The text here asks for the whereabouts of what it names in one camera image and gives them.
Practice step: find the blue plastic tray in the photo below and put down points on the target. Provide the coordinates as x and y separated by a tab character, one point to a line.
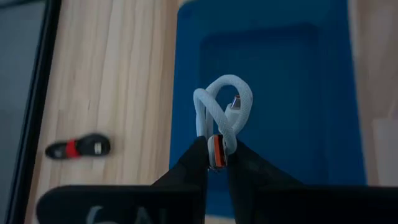
280	93

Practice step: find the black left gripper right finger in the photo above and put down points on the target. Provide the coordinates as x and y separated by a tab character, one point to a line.
258	177

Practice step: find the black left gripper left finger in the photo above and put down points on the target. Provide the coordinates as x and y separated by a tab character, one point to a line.
183	174

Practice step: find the black aluminium table frame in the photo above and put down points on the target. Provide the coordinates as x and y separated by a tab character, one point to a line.
34	102

